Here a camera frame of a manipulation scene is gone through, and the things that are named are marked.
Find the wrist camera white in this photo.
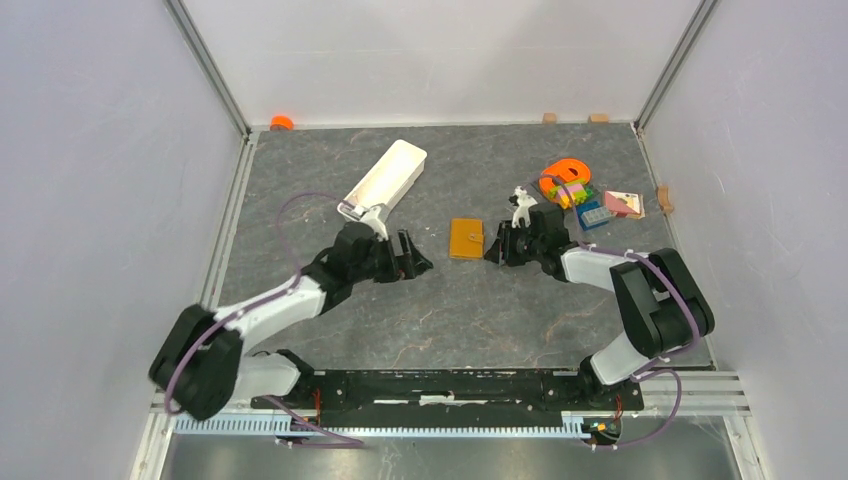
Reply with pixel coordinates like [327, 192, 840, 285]
[337, 201, 392, 241]
[509, 186, 538, 228]

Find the white cable comb strip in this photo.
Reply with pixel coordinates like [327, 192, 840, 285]
[173, 411, 610, 440]

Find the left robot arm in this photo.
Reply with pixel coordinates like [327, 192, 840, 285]
[148, 222, 433, 420]

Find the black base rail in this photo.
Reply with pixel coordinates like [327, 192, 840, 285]
[281, 368, 644, 428]

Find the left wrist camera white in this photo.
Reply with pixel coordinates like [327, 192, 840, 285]
[337, 201, 392, 241]

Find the colourful brick block stack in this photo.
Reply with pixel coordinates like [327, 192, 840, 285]
[546, 181, 596, 209]

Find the wooden arch piece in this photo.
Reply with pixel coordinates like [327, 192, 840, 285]
[656, 185, 675, 215]

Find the orange card holder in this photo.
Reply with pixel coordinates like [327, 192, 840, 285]
[449, 218, 484, 260]

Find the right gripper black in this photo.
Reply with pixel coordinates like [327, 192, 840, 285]
[483, 221, 545, 267]

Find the blue brick block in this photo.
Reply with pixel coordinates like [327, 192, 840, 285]
[577, 201, 614, 231]

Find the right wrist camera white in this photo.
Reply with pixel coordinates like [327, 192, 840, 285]
[509, 186, 538, 228]

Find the pink wooden puzzle block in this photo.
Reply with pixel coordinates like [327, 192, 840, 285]
[603, 190, 646, 219]

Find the white rectangular tray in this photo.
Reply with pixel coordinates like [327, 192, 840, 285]
[336, 139, 427, 221]

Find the orange ring toy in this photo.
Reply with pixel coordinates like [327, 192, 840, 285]
[537, 158, 592, 196]

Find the orange round cap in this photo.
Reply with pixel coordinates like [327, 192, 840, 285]
[269, 115, 294, 131]

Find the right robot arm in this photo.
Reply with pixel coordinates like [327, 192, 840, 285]
[484, 204, 715, 408]

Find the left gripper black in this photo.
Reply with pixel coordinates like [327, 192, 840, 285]
[350, 228, 432, 283]

